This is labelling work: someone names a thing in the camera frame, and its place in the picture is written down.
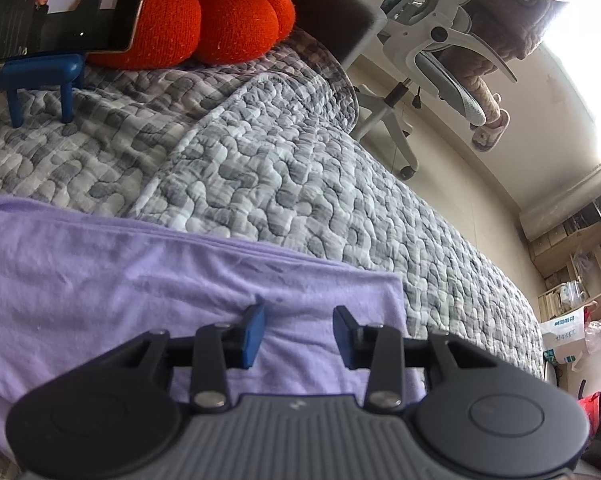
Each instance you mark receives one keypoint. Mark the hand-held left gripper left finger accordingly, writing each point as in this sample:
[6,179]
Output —
[253,335]

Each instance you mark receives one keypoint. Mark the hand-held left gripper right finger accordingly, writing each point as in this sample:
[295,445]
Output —
[343,337]

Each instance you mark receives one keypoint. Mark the purple pants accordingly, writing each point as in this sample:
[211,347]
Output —
[130,285]

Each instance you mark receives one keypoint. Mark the grey checked quilted blanket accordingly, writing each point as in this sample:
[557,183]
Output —
[305,185]

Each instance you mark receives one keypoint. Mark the white printed plastic bag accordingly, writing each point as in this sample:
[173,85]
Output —
[563,335]

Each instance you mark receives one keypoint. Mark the wooden shelf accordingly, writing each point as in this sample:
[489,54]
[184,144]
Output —
[555,250]

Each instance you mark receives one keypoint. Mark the red bag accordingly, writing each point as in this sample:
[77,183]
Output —
[590,407]

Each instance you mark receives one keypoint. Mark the white office chair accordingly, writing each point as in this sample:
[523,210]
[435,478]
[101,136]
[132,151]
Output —
[445,35]

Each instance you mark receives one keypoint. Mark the orange knot cushion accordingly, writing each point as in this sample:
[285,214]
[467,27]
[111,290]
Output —
[220,15]

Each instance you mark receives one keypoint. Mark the blue phone stand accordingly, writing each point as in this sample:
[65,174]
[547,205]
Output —
[45,65]

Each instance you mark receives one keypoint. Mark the smartphone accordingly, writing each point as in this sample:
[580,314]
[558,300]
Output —
[70,10]

